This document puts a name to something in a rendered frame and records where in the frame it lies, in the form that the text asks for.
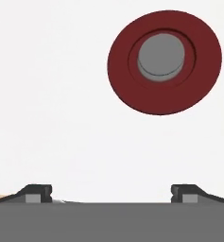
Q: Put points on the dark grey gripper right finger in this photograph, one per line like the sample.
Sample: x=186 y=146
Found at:
x=187 y=192

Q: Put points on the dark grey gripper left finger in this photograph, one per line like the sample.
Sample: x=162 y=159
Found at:
x=34 y=192

